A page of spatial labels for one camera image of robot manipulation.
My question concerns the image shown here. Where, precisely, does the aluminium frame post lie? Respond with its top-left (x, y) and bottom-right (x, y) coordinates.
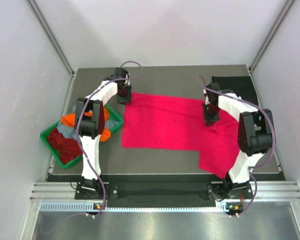
top-left (248, 0), bottom-right (297, 72)
top-left (27, 0), bottom-right (75, 76)

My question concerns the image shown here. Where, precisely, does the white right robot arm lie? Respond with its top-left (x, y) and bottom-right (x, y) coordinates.
top-left (202, 82), bottom-right (276, 198)

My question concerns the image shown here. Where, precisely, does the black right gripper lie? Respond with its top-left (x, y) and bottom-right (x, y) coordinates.
top-left (201, 102), bottom-right (221, 127)

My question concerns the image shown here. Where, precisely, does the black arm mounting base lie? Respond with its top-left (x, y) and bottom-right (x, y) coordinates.
top-left (70, 179), bottom-right (253, 202)

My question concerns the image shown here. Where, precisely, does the slotted cable duct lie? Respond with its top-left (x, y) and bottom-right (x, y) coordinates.
top-left (40, 202), bottom-right (239, 213)

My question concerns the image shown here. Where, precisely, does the grey t-shirt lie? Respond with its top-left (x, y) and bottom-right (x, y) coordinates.
top-left (56, 103), bottom-right (120, 141)

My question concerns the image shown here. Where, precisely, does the folded black t-shirt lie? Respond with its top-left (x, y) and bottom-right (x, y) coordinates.
top-left (211, 76), bottom-right (259, 106)

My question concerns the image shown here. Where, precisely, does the dark red t-shirt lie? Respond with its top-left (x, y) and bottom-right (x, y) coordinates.
top-left (47, 127), bottom-right (83, 167)

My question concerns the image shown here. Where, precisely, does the left aluminium frame post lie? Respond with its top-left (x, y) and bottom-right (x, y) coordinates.
top-left (27, 0), bottom-right (75, 76)

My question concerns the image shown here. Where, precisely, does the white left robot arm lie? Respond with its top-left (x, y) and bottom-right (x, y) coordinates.
top-left (75, 67), bottom-right (132, 199)

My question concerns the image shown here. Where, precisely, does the pink t-shirt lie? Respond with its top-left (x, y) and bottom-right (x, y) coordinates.
top-left (121, 92), bottom-right (240, 178)

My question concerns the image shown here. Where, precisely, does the right aluminium frame post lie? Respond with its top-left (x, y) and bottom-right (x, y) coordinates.
top-left (248, 0), bottom-right (297, 72)

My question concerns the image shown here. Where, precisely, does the green plastic bin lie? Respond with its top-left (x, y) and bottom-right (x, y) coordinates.
top-left (40, 104), bottom-right (124, 168)

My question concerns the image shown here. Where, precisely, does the orange t-shirt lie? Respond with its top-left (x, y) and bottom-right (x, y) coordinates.
top-left (60, 109), bottom-right (112, 143)

